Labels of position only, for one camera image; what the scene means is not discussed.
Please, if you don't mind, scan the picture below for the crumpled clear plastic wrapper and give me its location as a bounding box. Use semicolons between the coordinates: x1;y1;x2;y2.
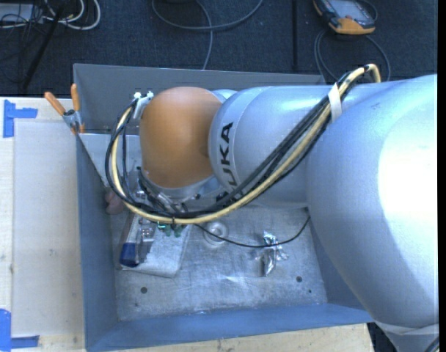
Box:
249;230;290;277

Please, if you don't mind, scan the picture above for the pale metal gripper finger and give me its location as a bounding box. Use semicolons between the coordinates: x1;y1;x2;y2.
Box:
136;225;156;265
120;214;140;247

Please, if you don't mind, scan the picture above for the grey metal bin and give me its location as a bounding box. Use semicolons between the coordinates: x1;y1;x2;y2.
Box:
72;63;375;352

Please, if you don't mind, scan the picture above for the pale flat board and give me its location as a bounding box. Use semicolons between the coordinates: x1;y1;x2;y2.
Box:
11;118;85;339

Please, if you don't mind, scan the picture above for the small blue block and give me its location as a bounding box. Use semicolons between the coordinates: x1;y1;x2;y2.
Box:
119;241;139;268

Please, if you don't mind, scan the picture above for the pale grey sponge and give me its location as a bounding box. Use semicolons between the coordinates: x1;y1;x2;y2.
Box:
134;216;192;279

